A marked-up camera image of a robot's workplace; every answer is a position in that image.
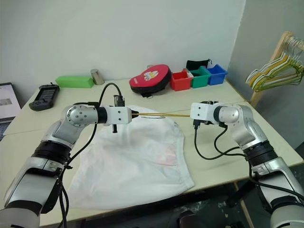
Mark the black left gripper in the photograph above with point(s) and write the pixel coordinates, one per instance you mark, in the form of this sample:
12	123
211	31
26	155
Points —
131	114

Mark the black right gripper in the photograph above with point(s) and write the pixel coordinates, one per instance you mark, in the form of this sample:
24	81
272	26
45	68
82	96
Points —
209	102

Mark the thin yellow hanger rod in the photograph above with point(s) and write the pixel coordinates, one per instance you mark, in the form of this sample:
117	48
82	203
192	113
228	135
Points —
164	115

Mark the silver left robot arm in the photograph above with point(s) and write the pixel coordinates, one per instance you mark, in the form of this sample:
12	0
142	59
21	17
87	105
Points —
76	116

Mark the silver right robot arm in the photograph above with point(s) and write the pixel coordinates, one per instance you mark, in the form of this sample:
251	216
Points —
242	118

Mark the green plastic bin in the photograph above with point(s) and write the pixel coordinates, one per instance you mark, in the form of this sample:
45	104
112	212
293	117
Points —
200	79

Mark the blue plastic bin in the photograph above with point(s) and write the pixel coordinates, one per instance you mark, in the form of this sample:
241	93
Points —
217	76

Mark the red plastic bin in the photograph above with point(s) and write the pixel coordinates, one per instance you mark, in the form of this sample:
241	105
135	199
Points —
181	82

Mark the red round zip bag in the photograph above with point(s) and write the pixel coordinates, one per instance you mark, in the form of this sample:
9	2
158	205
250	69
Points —
149	79

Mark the white t-shirt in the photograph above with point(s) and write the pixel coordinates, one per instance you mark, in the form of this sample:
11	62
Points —
133	156

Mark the metal cylinder can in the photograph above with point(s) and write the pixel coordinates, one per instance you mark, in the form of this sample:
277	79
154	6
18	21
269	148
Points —
97	77

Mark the green rectangular box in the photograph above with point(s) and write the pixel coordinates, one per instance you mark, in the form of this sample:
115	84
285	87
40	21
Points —
73	82

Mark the hangers on wooden rack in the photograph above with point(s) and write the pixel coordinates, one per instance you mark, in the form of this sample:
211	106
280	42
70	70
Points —
273	64

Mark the black handheld controller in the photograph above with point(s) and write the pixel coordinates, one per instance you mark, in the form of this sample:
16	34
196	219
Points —
45	97

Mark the wooden table leg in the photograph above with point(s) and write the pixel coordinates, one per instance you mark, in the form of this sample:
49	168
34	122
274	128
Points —
244	209

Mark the dark rounded shape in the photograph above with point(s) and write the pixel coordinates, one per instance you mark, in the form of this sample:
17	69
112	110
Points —
187	219

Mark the open laptop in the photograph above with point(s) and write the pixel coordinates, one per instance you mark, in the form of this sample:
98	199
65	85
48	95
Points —
7	102

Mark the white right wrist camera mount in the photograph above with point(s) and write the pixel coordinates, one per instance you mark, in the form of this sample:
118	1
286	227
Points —
204	112

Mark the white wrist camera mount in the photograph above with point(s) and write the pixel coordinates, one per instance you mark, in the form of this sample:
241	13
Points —
114	115
204	112

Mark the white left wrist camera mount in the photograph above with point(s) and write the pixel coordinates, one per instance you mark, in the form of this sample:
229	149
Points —
114	115

